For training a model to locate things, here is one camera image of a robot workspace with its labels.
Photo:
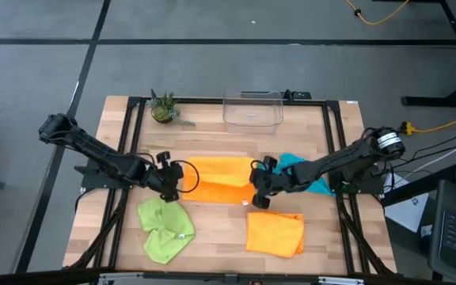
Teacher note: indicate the white box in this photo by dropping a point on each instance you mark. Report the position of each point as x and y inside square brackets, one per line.
[406, 211]

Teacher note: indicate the black metal table frame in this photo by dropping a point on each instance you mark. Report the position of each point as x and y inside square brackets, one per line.
[208, 100]

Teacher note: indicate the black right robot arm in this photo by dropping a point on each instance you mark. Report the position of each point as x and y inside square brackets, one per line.
[331, 164]

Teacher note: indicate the lime green microfiber towel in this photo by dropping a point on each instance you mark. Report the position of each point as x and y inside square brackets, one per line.
[168, 229]

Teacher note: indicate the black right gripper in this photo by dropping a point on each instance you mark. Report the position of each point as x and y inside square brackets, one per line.
[269, 182]

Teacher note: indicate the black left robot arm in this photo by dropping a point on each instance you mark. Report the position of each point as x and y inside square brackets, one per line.
[93, 150]

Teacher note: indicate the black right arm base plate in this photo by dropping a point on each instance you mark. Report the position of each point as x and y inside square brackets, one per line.
[364, 187]

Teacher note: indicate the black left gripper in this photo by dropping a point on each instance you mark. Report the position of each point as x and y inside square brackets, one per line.
[168, 178]

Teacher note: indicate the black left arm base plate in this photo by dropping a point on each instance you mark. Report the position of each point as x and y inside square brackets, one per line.
[93, 182]

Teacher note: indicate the small potted succulent plant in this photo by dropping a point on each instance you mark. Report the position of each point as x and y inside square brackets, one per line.
[164, 110]

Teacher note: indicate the teal microfiber towel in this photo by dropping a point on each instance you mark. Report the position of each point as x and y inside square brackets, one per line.
[323, 186]

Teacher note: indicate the orange microfiber towel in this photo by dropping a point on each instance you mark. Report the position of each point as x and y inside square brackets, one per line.
[220, 178]
[273, 233]

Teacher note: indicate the clear plastic bin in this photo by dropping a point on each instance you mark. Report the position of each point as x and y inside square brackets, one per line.
[251, 111]

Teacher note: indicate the black rail with silver brackets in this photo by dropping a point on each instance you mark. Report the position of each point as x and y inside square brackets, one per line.
[34, 277]

